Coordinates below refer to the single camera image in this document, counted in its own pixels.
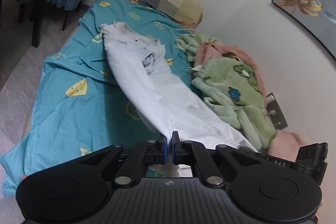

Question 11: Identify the white t-shirt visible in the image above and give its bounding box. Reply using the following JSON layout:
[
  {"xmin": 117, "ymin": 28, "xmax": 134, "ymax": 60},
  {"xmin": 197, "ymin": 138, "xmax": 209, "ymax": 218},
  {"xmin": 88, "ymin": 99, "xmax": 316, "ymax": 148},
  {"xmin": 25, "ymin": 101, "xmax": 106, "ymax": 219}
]
[{"xmin": 99, "ymin": 22, "xmax": 255, "ymax": 151}]

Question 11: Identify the person's right hand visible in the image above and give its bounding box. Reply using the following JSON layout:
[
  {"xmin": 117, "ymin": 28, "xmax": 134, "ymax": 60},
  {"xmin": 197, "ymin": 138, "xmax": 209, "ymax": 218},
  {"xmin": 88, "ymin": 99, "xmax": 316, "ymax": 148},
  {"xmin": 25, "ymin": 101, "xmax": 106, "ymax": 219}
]
[{"xmin": 268, "ymin": 130, "xmax": 307, "ymax": 162}]

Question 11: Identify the teal patterned bed sheet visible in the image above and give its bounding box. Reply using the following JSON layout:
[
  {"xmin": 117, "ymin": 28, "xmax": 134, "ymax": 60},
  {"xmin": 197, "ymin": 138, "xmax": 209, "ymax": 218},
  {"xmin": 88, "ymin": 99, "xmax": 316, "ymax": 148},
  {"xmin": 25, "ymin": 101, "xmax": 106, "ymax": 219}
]
[{"xmin": 1, "ymin": 0, "xmax": 191, "ymax": 197}]

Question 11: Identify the green fleece blanket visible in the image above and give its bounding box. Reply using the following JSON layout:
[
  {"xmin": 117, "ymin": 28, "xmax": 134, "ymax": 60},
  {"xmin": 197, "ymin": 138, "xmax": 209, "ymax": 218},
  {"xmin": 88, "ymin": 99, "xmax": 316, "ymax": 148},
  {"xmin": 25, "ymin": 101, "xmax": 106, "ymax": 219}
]
[{"xmin": 177, "ymin": 34, "xmax": 276, "ymax": 151}]

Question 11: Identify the pink fleece blanket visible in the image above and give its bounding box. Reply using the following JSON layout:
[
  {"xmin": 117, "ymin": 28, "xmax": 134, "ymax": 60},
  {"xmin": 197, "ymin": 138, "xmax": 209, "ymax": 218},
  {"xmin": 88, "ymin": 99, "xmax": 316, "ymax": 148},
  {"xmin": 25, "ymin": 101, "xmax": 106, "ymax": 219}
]
[{"xmin": 194, "ymin": 42, "xmax": 266, "ymax": 100}]

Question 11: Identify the framed picture on wall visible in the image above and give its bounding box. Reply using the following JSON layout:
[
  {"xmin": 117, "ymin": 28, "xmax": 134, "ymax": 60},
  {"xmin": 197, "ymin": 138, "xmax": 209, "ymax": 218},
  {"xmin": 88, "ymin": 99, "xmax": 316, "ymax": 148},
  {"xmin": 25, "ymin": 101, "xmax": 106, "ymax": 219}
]
[{"xmin": 272, "ymin": 0, "xmax": 335, "ymax": 58}]

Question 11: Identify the white charging cable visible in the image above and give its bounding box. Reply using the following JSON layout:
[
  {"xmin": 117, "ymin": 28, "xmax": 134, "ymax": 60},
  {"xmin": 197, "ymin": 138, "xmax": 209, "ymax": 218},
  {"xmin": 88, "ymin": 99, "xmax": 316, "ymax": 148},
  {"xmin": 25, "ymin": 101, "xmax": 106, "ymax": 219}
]
[{"xmin": 154, "ymin": 21, "xmax": 201, "ymax": 38}]

